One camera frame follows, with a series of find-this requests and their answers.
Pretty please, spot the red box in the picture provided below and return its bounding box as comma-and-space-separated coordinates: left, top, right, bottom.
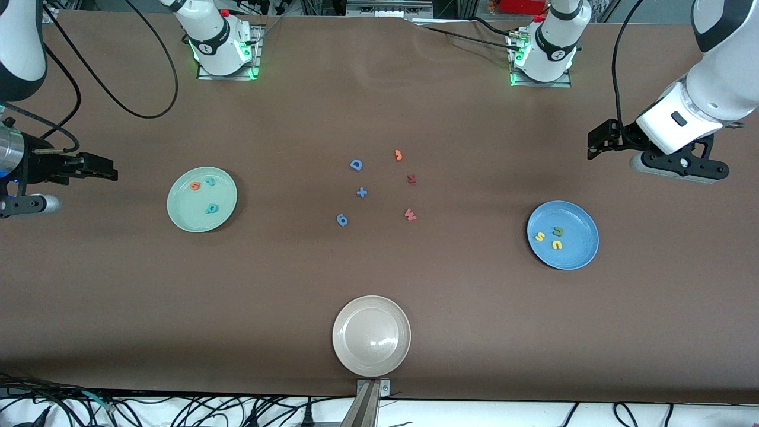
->
500, 0, 547, 16

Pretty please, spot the pale green plate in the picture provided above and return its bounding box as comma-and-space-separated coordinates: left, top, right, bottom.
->
167, 167, 238, 233

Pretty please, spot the black table cable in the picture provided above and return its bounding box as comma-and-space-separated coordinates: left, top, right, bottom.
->
412, 24, 518, 50
468, 17, 518, 36

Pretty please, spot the aluminium camera post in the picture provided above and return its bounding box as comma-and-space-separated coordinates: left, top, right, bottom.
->
340, 378, 392, 427

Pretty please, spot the beige plate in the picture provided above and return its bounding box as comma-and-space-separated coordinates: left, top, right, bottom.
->
332, 295, 412, 378

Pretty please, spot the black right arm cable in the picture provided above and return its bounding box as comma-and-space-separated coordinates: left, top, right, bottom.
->
6, 0, 180, 155

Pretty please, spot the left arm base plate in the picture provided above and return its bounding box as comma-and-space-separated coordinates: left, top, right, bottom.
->
510, 33, 573, 88

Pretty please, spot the teal floor cable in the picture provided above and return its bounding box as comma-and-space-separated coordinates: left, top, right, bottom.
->
82, 390, 117, 414

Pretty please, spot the grey power strip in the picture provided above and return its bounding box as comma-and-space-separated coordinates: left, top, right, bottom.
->
346, 0, 435, 20

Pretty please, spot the blue plate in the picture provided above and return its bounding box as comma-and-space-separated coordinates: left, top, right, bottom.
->
527, 200, 600, 271

